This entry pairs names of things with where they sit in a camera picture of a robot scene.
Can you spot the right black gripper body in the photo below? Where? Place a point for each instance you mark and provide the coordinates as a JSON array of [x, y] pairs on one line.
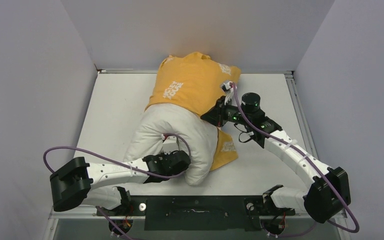
[[232, 113]]

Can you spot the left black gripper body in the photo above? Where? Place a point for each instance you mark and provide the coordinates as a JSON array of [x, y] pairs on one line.
[[181, 170]]

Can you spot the white pillow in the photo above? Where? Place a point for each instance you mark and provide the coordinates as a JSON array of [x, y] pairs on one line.
[[166, 127]]

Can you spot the yellow and blue pillowcase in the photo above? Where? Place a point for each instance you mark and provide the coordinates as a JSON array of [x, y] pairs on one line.
[[185, 89]]

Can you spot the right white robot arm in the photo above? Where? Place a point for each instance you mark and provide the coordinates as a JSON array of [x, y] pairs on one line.
[[327, 189]]

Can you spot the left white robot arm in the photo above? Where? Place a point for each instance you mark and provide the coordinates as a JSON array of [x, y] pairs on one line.
[[99, 184]]

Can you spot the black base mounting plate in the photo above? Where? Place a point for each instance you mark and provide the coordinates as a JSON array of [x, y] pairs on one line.
[[199, 213]]

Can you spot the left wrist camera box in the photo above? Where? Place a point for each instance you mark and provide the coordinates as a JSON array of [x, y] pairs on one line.
[[170, 144]]

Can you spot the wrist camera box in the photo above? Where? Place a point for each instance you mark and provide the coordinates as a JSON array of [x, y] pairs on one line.
[[170, 144], [229, 88]]

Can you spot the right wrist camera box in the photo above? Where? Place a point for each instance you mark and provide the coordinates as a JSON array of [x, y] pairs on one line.
[[229, 88]]

